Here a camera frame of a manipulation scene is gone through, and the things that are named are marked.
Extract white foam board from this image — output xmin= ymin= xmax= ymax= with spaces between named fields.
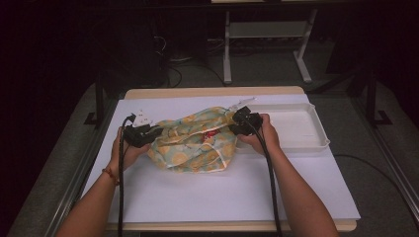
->
xmin=82 ymin=94 xmax=362 ymax=225

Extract white plastic tray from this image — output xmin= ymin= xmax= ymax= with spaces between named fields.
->
xmin=245 ymin=102 xmax=331 ymax=153

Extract person's right hand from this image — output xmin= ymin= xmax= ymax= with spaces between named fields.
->
xmin=236 ymin=113 xmax=282 ymax=156

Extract orange slice print cloth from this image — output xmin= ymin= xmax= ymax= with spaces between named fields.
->
xmin=146 ymin=106 xmax=239 ymax=174

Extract thin black floor cable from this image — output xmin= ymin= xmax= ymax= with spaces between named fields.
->
xmin=332 ymin=153 xmax=419 ymax=215

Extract bundle of dark cables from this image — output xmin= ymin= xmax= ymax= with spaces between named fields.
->
xmin=153 ymin=35 xmax=228 ymax=89

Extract white metal table frame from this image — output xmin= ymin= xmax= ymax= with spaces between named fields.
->
xmin=222 ymin=9 xmax=318 ymax=85

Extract black metal stand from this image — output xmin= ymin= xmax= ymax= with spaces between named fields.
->
xmin=365 ymin=70 xmax=393 ymax=126
xmin=83 ymin=73 xmax=107 ymax=127

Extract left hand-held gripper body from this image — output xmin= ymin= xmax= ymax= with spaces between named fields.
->
xmin=123 ymin=110 xmax=156 ymax=148

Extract red string bracelet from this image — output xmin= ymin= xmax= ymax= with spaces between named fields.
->
xmin=102 ymin=167 xmax=121 ymax=188

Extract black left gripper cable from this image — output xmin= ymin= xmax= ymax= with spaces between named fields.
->
xmin=117 ymin=113 xmax=137 ymax=237

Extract person's left hand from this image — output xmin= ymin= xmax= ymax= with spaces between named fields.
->
xmin=110 ymin=126 xmax=152 ymax=173

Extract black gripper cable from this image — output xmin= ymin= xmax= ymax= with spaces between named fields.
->
xmin=245 ymin=118 xmax=284 ymax=237
xmin=117 ymin=113 xmax=137 ymax=237

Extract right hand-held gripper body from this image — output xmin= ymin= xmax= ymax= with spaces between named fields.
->
xmin=228 ymin=97 xmax=264 ymax=136

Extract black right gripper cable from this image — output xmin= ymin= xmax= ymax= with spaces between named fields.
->
xmin=245 ymin=118 xmax=284 ymax=237

